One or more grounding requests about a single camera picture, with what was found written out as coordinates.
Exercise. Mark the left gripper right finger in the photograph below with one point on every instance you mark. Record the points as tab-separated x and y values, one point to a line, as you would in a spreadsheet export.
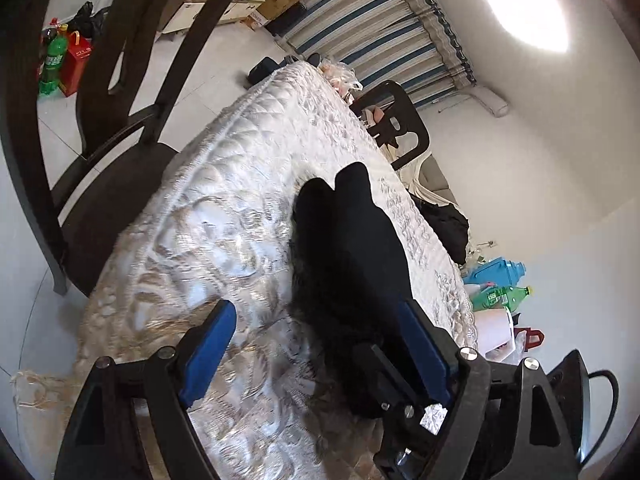
502	421

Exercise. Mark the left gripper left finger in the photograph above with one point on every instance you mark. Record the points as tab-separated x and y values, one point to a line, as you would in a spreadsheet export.
102	438

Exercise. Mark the black pants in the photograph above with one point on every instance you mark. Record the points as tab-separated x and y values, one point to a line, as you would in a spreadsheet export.
357	295

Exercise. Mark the white electric kettle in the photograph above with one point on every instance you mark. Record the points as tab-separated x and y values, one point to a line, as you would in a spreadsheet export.
495	333

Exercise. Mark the green plastic bottle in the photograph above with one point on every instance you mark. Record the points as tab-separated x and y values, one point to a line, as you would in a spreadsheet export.
509	297

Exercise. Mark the blue plastic jug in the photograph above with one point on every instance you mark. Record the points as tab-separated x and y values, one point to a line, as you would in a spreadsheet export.
499	271

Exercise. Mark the black bag on sofa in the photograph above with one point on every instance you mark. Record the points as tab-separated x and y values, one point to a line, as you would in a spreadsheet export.
450	226

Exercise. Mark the white quilted table cover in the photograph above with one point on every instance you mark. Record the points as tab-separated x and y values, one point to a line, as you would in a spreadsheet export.
220	227

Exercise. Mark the dark chair at left side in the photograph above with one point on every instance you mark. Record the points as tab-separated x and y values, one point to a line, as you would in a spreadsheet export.
76	220

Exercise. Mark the beige sofa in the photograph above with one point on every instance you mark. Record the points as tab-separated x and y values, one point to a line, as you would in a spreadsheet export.
423	178

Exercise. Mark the white air conditioner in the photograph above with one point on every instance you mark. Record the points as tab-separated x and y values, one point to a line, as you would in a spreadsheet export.
496	105

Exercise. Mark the dark chair at far end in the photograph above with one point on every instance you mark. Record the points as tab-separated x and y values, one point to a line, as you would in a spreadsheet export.
398	118

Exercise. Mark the red gift box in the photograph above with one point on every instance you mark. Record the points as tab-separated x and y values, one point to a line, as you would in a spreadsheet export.
78	52

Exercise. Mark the green soda bottle on floor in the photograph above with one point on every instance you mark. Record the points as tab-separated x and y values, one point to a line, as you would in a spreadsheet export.
55	54

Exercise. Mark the striped curtain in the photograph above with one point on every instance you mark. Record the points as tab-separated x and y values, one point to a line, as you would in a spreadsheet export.
410	42

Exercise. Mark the red handled bag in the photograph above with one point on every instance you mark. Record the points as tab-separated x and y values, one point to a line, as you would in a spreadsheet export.
528	338

